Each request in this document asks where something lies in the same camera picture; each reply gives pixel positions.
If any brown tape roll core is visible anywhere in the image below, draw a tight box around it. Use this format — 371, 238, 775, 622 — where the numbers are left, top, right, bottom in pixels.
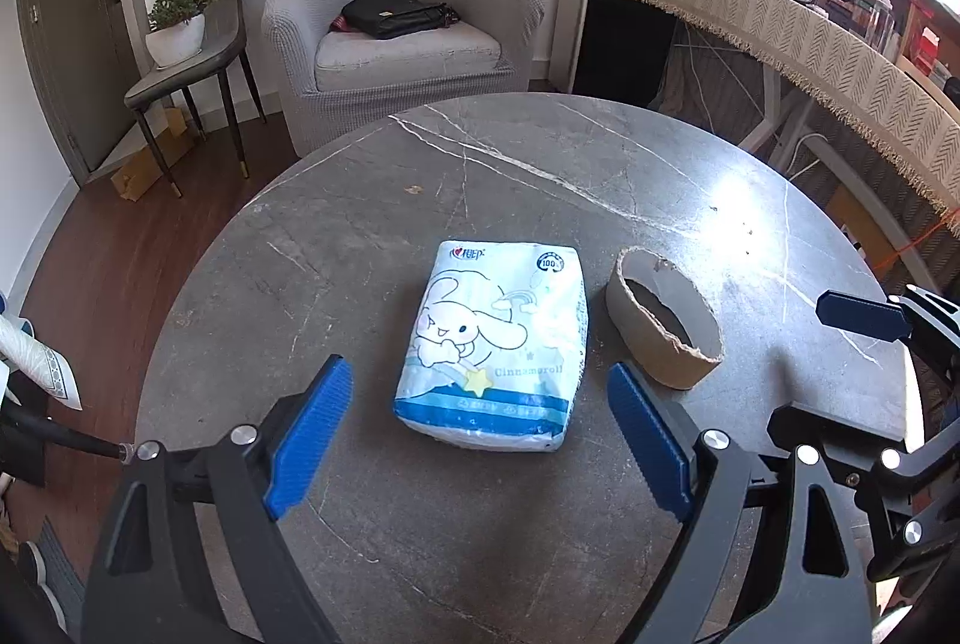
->
605, 245, 726, 390

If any blue white tissue pack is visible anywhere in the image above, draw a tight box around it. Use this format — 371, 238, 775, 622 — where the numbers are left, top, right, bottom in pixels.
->
392, 239, 589, 454

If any beige fringed desk cloth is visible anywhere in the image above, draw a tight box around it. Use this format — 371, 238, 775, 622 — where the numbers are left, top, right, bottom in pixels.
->
640, 0, 958, 231

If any black table leg with sock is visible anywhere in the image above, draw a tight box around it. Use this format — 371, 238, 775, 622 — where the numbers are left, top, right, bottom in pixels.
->
2, 400, 135, 463

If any grey striped floor mat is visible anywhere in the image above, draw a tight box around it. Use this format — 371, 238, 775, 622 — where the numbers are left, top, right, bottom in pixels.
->
36, 519, 85, 642

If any green white sneaker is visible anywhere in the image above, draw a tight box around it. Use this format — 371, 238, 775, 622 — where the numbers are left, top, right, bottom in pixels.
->
16, 541, 67, 631

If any wooden desk shelf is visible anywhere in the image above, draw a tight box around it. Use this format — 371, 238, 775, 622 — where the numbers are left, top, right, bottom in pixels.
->
815, 0, 958, 117

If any white patterned tablecloth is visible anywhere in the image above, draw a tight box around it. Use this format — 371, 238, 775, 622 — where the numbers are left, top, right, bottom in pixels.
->
0, 295, 83, 412

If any brown cardboard box on floor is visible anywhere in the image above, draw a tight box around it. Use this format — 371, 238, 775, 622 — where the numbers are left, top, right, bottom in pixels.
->
110, 107, 195, 202

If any grey armchair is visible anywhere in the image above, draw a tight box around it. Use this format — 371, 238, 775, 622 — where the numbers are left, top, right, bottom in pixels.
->
262, 0, 547, 156

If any grey dining chair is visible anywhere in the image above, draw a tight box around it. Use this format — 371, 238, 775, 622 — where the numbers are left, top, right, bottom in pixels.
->
124, 0, 267, 199

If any potted plant in white pot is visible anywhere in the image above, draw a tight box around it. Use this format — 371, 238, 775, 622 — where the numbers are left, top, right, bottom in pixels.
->
145, 0, 218, 68

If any black handbag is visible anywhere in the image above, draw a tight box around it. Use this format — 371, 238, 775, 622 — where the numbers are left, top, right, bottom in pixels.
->
331, 0, 460, 39

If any grey-green door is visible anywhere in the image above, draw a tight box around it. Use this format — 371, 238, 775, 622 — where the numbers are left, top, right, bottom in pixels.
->
16, 0, 140, 184

